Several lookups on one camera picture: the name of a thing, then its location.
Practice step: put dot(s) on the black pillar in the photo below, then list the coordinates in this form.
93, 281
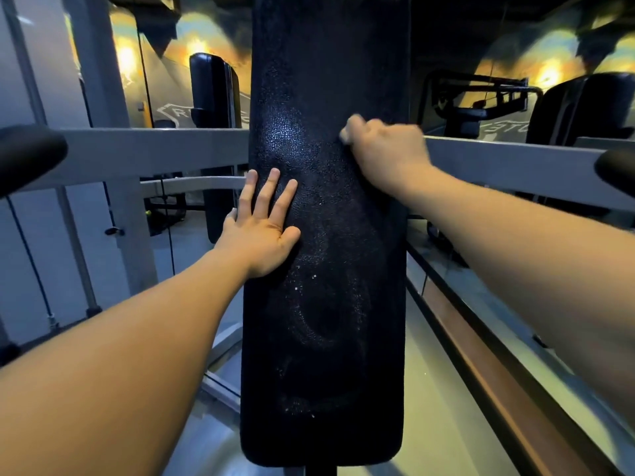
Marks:
211, 94

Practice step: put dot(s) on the person's right forearm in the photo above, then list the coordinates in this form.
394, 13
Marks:
536, 262

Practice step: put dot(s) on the black seated gym machine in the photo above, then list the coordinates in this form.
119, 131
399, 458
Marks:
166, 215

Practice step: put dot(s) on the beige cleaning cloth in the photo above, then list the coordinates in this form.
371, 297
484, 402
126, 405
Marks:
345, 136

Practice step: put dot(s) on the person's left forearm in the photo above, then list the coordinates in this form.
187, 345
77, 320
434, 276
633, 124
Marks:
114, 366

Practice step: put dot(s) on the black padded backrest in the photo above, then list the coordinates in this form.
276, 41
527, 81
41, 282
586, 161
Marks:
327, 332

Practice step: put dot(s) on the person's left hand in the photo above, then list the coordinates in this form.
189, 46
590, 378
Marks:
258, 242

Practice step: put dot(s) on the chrome guide rod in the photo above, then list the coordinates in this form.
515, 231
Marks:
77, 247

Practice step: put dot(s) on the brown partition base rail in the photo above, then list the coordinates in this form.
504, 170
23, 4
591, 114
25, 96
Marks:
496, 381

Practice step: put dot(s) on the person's right hand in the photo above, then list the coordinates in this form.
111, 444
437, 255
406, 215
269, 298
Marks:
392, 153

